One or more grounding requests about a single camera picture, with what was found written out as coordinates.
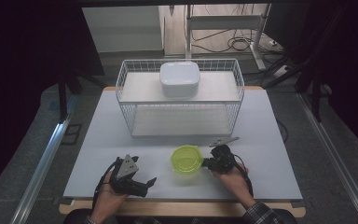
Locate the person's left hand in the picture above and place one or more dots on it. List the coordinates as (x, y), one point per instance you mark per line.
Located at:
(108, 202)

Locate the white panel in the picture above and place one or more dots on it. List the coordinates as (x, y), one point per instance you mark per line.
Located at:
(121, 28)

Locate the white square bowl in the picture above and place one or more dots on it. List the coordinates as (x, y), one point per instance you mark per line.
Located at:
(179, 76)

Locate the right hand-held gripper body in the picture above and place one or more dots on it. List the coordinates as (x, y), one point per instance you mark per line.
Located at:
(222, 158)

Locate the white desk frame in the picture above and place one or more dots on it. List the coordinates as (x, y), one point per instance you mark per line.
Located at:
(223, 21)

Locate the metal floor rail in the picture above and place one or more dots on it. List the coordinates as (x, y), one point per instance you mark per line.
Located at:
(332, 149)
(43, 161)

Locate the person's right hand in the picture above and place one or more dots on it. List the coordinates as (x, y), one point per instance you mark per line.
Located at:
(234, 183)

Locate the black metal stand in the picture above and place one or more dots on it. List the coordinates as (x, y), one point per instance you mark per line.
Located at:
(316, 99)
(62, 96)

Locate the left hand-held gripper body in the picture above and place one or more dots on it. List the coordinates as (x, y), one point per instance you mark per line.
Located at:
(127, 169)

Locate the dark curtain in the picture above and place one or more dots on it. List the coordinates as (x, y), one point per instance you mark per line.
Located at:
(28, 62)
(348, 62)

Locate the white power strip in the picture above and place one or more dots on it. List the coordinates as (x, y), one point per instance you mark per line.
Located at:
(281, 71)

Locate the black floor plate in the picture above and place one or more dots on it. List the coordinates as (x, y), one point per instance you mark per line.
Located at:
(71, 134)

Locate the green round bowl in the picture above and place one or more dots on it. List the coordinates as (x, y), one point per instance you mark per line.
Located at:
(186, 160)

